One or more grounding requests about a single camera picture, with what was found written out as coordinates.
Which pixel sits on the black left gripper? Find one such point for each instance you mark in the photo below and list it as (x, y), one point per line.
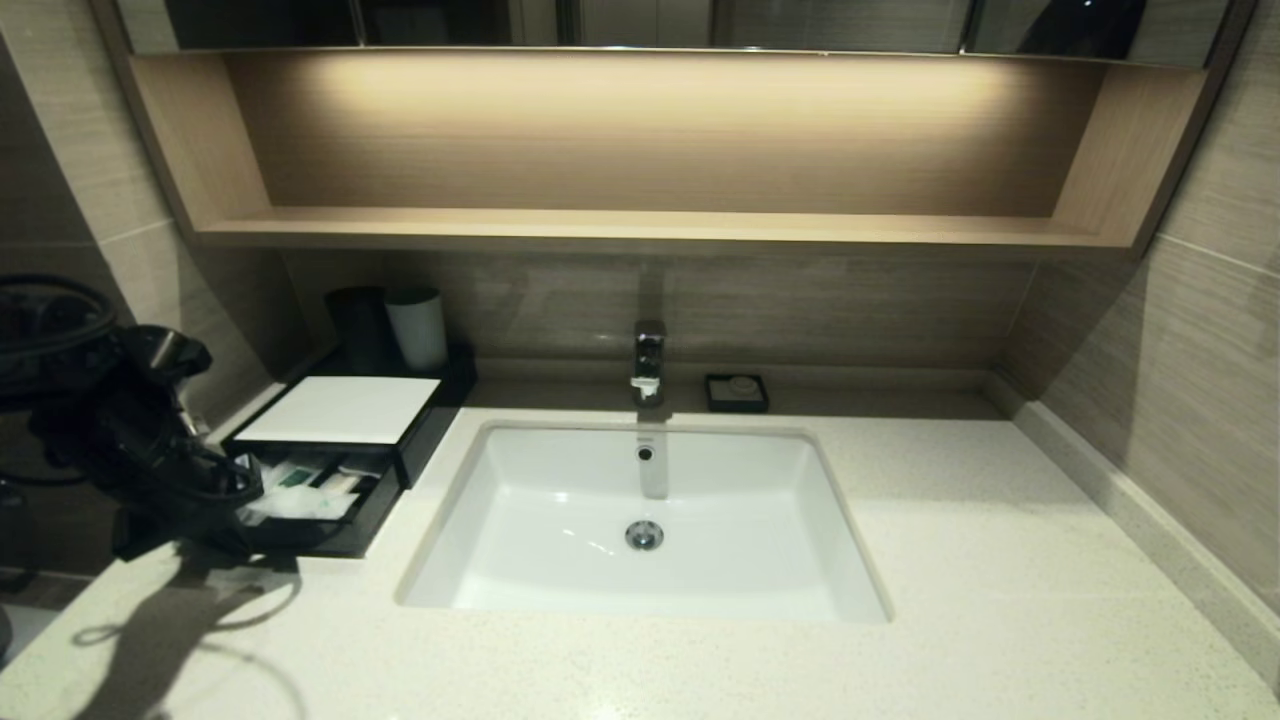
(190, 510)

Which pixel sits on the long sachet with green label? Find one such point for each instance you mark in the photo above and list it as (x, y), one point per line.
(295, 477)

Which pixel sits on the small white sachet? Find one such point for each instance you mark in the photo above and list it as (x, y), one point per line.
(300, 505)

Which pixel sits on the black box drawer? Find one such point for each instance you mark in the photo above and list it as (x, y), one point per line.
(360, 535)

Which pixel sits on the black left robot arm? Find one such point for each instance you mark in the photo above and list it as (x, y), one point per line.
(90, 400)

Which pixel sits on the black box housing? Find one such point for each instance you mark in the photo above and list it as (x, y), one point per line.
(455, 385)

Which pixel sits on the stored plain white sachet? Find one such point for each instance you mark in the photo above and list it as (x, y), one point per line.
(345, 483)

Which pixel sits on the white rectangular sheet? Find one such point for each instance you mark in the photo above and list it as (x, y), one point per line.
(345, 410)

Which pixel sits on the black cup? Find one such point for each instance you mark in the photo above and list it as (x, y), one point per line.
(356, 330)

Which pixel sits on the white cup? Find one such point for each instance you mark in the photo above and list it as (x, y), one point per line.
(418, 330)

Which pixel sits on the chrome sink drain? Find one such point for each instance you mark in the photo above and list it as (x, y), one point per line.
(644, 535)

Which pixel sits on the chrome faucet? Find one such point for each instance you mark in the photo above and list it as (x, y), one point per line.
(648, 358)

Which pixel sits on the white sink basin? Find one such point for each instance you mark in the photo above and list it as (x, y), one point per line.
(700, 560)

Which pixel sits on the black soap dish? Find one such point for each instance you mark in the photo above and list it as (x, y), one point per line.
(715, 400)

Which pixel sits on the beige soap bar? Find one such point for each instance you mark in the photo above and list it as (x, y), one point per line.
(742, 385)

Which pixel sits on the mirror cabinet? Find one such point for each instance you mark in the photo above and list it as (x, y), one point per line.
(640, 22)

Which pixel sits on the wooden wall shelf niche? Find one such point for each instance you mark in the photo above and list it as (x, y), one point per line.
(640, 150)

